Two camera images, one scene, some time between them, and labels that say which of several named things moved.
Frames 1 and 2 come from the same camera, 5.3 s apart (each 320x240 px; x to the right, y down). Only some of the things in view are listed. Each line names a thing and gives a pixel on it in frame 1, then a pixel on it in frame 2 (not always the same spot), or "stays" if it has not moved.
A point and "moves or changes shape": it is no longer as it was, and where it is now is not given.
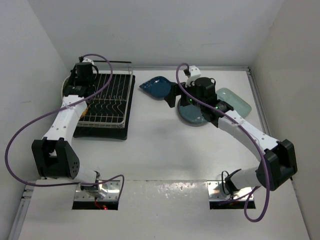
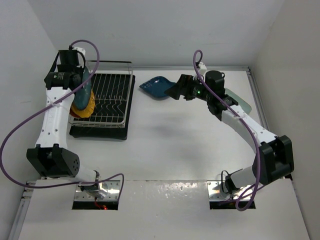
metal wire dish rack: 109,107 stays
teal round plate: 192,114 moves or changes shape
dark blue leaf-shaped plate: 159,87 stays
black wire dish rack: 107,114 stays
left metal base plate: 107,190 stays
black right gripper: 171,98 -> 183,86
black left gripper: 71,78 -> 79,69
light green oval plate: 239,105 stays
